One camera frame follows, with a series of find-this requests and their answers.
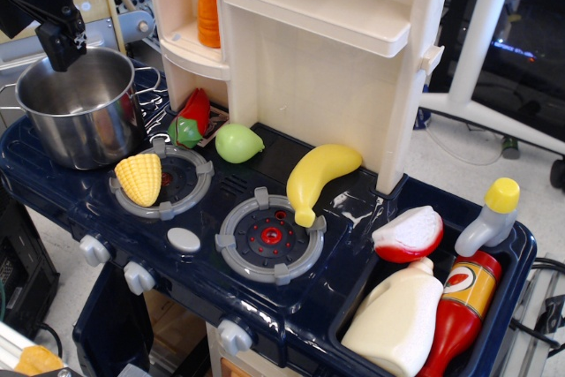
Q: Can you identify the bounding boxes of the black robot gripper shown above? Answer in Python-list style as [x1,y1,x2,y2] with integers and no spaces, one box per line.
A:
[1,0,87,72]

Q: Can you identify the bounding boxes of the stainless steel pot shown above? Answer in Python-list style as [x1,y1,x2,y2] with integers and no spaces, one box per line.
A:
[1,47,162,170]

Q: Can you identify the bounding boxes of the yellow toy banana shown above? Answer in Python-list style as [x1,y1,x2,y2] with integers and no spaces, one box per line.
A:
[286,144,363,228]

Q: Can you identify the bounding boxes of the red toy chili pepper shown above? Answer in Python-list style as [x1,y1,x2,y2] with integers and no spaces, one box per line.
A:
[168,88,210,149]

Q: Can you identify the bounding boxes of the orange toy carrot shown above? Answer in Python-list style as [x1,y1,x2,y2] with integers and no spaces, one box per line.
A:
[197,0,221,49]

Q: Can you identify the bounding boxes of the yellow toy corn cob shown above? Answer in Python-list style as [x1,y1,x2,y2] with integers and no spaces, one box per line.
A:
[114,154,162,207]

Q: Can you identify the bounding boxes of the green toy pear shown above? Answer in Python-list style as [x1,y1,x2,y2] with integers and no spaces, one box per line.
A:
[215,124,265,164]

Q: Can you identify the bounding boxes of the left grey stove knob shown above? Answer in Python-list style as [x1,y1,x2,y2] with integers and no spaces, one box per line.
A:
[79,235,111,267]

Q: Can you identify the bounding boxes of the grey stove knob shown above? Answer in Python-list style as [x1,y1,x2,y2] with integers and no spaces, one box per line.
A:
[79,235,111,267]
[217,320,252,356]
[124,261,155,296]

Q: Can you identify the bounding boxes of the grey oval button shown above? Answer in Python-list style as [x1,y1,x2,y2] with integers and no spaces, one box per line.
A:
[167,227,201,253]

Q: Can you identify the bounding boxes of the black computer case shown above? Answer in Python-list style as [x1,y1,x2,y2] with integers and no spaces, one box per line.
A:
[1,191,59,339]

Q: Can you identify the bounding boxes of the middle grey stove knob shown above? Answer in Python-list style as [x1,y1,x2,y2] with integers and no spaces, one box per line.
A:
[124,261,155,296]

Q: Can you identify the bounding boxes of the cream toy kitchen shelf unit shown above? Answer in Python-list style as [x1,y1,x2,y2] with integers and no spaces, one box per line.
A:
[153,0,444,194]

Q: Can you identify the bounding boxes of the navy blue toy stove counter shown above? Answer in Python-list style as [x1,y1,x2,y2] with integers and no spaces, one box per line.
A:
[0,58,538,377]

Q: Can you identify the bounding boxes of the right grey stove knob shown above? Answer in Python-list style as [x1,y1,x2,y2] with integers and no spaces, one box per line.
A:
[217,320,252,356]

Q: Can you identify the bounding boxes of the red white toy apple slice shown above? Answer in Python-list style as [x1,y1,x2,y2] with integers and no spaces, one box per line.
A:
[372,206,444,263]

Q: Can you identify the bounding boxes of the white toy bottle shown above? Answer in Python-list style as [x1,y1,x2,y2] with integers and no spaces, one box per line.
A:
[342,257,443,376]

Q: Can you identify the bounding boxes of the green can on floor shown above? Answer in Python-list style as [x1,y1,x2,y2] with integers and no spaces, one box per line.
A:
[501,136,521,160]

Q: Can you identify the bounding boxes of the grey toy faucet yellow cap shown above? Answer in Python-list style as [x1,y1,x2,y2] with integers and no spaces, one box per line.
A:
[455,177,521,257]

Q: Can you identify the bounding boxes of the red toy ketchup bottle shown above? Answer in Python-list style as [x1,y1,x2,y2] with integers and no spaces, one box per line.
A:
[418,251,502,376]

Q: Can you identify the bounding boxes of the left grey burner ring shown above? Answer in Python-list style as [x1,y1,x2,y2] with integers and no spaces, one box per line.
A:
[108,136,215,222]

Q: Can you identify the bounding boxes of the grey burner ring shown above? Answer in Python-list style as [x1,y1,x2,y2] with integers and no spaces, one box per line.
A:
[108,136,215,222]
[215,186,328,286]

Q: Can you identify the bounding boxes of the right grey burner ring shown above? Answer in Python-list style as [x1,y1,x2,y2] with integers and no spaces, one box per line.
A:
[215,186,328,286]

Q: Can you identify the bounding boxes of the white stand frame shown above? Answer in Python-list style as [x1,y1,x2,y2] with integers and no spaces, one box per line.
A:
[419,0,564,155]

